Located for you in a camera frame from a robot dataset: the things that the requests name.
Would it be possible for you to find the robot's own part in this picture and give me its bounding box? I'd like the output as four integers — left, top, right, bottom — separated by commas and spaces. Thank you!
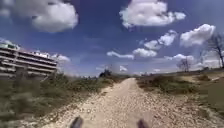
137, 119, 149, 128
69, 116, 84, 128

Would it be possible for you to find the dark bushy tree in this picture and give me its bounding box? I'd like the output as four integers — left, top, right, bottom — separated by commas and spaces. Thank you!
99, 68, 114, 79

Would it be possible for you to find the bare tree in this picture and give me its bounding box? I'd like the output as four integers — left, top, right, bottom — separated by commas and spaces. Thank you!
204, 33, 224, 70
176, 57, 193, 73

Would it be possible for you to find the terraced pale multi-storey building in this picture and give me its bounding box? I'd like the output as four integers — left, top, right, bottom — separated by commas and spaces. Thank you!
0, 41, 60, 80

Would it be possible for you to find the grass verge with scrub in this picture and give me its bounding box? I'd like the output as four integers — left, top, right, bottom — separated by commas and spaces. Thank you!
135, 68, 224, 118
0, 73, 131, 128

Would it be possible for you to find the pale gravel path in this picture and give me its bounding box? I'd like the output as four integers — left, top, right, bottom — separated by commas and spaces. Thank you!
39, 77, 224, 128

